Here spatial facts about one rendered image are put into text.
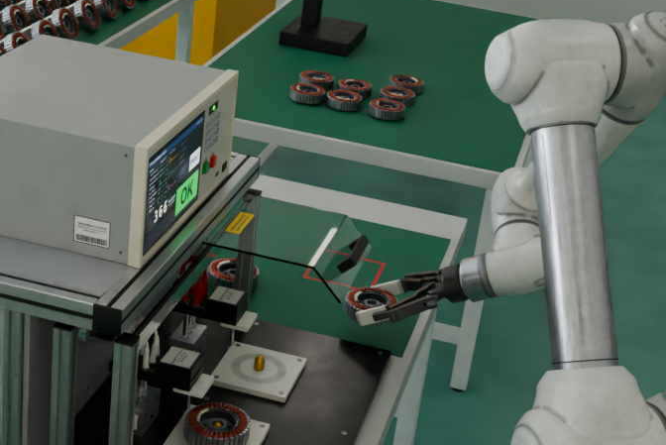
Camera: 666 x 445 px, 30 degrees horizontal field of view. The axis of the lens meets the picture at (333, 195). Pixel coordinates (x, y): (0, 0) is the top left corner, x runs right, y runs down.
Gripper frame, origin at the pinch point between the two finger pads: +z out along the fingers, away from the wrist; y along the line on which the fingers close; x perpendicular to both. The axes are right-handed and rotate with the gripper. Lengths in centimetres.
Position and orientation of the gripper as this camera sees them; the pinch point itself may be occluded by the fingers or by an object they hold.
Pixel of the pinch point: (373, 303)
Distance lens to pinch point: 257.6
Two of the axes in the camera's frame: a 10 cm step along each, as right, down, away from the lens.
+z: -9.0, 2.6, 3.6
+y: 2.5, -3.7, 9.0
